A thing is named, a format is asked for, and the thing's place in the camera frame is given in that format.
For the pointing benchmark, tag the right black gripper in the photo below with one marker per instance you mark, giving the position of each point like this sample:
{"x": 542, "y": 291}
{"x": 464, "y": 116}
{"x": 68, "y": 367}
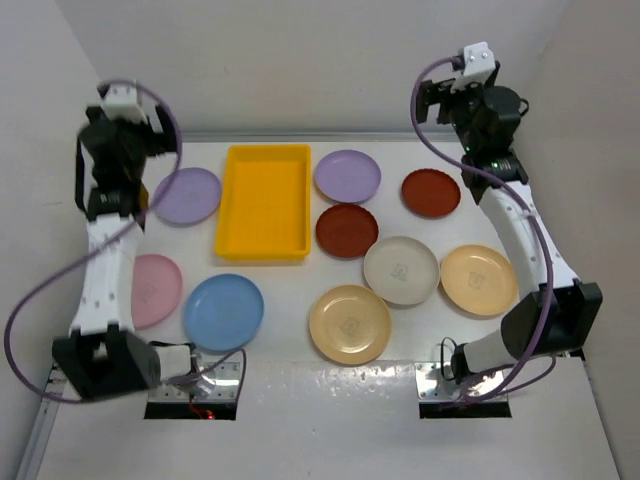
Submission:
{"x": 428, "y": 94}

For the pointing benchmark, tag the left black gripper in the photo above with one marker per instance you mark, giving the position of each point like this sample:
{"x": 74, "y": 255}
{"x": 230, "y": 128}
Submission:
{"x": 156, "y": 144}

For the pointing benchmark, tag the purple plate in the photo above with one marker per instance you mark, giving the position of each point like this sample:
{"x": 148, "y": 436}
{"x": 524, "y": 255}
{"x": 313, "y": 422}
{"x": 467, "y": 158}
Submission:
{"x": 348, "y": 176}
{"x": 192, "y": 197}

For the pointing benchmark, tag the pink plate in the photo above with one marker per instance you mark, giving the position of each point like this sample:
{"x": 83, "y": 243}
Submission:
{"x": 156, "y": 291}

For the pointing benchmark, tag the blue plate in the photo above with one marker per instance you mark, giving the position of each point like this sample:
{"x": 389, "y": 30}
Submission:
{"x": 223, "y": 313}

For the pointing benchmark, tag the white plate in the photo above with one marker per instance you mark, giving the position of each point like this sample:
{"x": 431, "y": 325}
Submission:
{"x": 401, "y": 270}

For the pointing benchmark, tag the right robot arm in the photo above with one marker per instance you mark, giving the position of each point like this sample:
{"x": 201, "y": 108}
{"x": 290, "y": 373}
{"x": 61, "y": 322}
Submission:
{"x": 556, "y": 309}

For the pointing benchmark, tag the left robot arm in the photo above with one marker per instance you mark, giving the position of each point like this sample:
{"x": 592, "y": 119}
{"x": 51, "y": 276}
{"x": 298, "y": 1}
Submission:
{"x": 102, "y": 356}

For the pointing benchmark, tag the yellow plastic bin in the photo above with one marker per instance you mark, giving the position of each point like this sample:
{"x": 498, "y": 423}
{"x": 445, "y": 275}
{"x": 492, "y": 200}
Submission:
{"x": 265, "y": 208}

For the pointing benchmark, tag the red plate far right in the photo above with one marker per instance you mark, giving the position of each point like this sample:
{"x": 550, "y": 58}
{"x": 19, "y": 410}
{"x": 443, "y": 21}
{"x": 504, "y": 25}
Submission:
{"x": 430, "y": 193}

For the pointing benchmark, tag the red plate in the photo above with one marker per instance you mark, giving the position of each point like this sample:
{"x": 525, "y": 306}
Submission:
{"x": 430, "y": 193}
{"x": 346, "y": 231}

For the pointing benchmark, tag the red plate centre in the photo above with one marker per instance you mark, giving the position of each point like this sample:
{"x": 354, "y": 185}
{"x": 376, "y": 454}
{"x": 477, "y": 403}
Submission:
{"x": 346, "y": 231}

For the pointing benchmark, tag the tan plate right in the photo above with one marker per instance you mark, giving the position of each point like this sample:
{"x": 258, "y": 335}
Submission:
{"x": 479, "y": 280}

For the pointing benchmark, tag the tan plate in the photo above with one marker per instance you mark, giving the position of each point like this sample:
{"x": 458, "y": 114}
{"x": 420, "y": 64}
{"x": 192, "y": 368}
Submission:
{"x": 350, "y": 325}
{"x": 479, "y": 280}

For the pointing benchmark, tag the tan plate front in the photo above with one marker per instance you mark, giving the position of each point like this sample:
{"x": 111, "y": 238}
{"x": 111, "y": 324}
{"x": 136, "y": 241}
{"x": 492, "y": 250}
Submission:
{"x": 350, "y": 325}

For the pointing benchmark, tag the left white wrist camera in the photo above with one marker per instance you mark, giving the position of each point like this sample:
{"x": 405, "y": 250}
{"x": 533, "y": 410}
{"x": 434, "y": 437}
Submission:
{"x": 123, "y": 102}

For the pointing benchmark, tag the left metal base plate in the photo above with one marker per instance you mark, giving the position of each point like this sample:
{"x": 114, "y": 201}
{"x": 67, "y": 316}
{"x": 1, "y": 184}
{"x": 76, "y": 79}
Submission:
{"x": 217, "y": 386}

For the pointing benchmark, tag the metal base plate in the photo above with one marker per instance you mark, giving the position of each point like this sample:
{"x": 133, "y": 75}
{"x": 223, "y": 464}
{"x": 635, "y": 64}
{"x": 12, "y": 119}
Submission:
{"x": 435, "y": 383}
{"x": 217, "y": 386}

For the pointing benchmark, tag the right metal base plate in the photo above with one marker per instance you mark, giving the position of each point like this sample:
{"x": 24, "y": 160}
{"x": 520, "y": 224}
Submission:
{"x": 435, "y": 383}

